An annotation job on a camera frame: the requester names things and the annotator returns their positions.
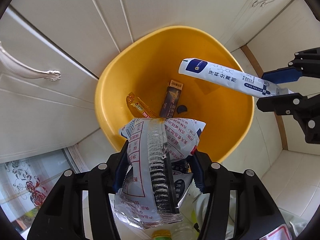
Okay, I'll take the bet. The dark blue gold box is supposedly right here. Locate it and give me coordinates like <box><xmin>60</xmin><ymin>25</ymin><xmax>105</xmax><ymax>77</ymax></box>
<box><xmin>159</xmin><ymin>80</ymin><xmax>183</xmax><ymax>118</ymax></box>

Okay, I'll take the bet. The yellow plastic trash bin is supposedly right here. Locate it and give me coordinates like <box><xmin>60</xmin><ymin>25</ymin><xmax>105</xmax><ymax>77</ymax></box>
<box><xmin>94</xmin><ymin>26</ymin><xmax>254</xmax><ymax>161</ymax></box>

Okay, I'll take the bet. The clear bottle yellow cap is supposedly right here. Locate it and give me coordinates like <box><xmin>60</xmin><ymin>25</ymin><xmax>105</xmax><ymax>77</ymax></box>
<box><xmin>151</xmin><ymin>225</ymin><xmax>199</xmax><ymax>240</ymax></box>

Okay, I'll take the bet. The black bottle cap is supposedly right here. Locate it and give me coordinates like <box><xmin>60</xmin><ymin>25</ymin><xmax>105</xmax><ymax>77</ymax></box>
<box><xmin>176</xmin><ymin>105</ymin><xmax>188</xmax><ymax>114</ymax></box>

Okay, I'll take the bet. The silver cabinet handle left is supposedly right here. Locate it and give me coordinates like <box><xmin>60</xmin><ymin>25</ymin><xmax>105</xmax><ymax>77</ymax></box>
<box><xmin>0</xmin><ymin>43</ymin><xmax>61</xmax><ymax>82</ymax></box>

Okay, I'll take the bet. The white red snack bag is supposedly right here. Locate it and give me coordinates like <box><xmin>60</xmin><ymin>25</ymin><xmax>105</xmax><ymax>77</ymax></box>
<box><xmin>114</xmin><ymin>118</ymin><xmax>206</xmax><ymax>229</ymax></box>

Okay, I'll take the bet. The orange yellow wrapper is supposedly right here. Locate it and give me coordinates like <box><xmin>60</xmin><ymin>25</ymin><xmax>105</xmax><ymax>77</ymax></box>
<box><xmin>126</xmin><ymin>92</ymin><xmax>158</xmax><ymax>118</ymax></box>

